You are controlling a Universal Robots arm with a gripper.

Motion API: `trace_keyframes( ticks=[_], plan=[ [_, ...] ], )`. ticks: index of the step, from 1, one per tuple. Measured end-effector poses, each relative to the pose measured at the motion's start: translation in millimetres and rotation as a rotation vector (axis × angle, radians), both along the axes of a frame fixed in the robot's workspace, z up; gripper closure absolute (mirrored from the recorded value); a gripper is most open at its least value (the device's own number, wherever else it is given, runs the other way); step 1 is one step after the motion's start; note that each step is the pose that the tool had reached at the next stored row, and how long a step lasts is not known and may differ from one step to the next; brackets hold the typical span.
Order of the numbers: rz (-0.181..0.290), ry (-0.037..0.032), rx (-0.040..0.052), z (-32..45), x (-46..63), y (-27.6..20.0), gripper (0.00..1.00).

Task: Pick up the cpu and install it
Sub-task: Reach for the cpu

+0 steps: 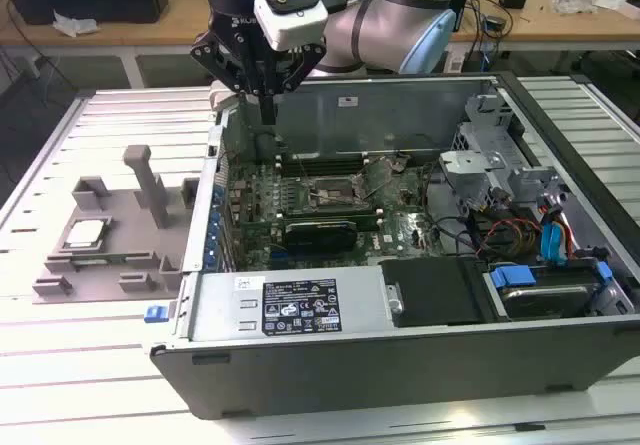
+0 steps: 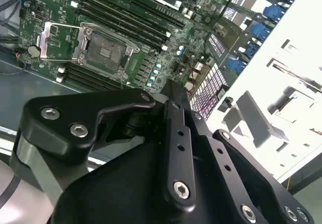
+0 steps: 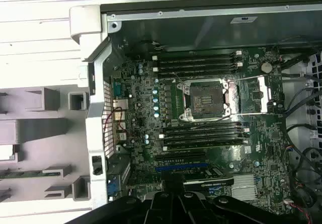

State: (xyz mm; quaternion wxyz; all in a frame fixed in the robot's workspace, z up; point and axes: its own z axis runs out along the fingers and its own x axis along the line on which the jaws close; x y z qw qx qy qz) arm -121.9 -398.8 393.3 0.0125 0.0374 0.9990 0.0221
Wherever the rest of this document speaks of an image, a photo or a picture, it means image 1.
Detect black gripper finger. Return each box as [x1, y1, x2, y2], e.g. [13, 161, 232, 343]
[189, 31, 269, 127]
[267, 43, 328, 127]

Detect thin metal locking lever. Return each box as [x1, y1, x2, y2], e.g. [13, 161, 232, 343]
[294, 157, 316, 199]

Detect silver CPU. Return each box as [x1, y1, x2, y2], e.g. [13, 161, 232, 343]
[66, 219, 109, 249]

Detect CPU socket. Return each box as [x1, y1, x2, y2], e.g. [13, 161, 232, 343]
[306, 174, 362, 212]

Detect wooden desk white legs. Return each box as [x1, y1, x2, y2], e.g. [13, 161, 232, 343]
[0, 0, 640, 90]

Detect black RAM slot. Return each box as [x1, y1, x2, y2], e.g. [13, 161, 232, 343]
[349, 213, 384, 231]
[279, 205, 377, 218]
[278, 162, 370, 174]
[277, 152, 371, 165]

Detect crumpled white paper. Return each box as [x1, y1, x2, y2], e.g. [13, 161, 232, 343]
[52, 9, 100, 37]

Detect black graphics card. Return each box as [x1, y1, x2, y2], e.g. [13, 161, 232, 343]
[282, 218, 359, 257]

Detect black upright box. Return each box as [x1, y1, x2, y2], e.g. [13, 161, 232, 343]
[446, 0, 474, 34]

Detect green motherboard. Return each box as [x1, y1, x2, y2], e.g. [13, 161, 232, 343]
[227, 154, 446, 272]

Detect silver drive cage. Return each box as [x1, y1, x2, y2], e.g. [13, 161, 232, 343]
[438, 93, 571, 219]

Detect gray parts rack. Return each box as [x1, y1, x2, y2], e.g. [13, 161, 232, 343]
[32, 144, 201, 306]

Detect green RAM stick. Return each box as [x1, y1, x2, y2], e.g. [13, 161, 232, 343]
[69, 254, 131, 270]

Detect black bay cover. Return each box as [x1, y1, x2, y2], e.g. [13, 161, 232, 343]
[378, 256, 497, 330]

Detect silver power supply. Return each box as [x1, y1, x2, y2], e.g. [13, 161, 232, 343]
[188, 264, 395, 343]

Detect white pink flat card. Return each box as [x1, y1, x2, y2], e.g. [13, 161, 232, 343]
[593, 0, 640, 21]

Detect open black PC case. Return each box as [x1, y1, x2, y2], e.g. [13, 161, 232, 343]
[149, 70, 640, 420]

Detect hard disk in blue carrier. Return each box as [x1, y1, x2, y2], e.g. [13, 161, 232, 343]
[488, 261, 615, 322]

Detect gray case release handle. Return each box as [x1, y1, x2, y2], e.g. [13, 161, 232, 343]
[208, 80, 242, 114]

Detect red wire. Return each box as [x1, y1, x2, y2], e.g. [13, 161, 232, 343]
[476, 218, 542, 259]

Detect yellow wire bundle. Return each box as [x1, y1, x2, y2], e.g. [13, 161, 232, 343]
[509, 224, 542, 257]

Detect blue flat wire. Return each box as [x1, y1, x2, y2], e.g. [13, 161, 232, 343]
[538, 192, 572, 267]

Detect orange flat wire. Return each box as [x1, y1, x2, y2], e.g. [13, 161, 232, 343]
[561, 217, 577, 264]

